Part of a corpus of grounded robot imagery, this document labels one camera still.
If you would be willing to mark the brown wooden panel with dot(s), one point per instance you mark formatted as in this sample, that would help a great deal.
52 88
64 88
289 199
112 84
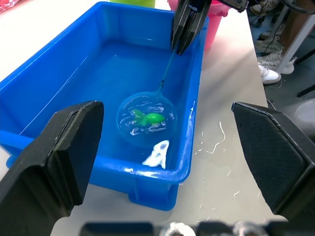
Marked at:
299 27

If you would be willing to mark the small round fishing net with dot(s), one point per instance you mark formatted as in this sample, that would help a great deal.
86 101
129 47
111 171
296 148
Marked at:
137 138

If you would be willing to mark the green plastic bucket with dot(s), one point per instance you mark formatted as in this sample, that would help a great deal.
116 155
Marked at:
133 3

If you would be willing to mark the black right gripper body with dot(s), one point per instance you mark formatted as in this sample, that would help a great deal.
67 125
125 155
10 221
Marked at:
232 4

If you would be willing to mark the green toy fish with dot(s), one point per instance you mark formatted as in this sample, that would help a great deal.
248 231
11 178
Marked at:
151 118

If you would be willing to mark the blue plastic tub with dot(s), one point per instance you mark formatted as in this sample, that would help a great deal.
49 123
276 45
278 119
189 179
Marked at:
61 61

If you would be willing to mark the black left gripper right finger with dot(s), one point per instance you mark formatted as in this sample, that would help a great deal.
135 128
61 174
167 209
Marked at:
283 159

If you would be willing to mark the beige laced sneaker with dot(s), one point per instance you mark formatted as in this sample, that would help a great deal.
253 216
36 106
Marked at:
276 61

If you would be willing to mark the white sneaker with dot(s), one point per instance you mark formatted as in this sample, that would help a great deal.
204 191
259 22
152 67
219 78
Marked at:
269 75

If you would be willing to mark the black chair base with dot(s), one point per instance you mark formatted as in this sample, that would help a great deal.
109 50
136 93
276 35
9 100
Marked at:
307 73

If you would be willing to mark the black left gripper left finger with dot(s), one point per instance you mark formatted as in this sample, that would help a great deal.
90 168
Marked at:
37 172

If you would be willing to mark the red patterned bag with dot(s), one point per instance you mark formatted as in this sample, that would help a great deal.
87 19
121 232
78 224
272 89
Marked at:
9 5

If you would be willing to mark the pink plastic bucket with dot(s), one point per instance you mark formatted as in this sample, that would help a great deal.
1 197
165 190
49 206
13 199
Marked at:
212 27

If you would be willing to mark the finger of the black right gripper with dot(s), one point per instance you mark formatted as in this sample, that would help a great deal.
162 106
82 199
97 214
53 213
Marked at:
180 22
195 24

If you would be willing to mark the grey sneaker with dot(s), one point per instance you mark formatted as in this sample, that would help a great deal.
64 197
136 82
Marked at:
267 44

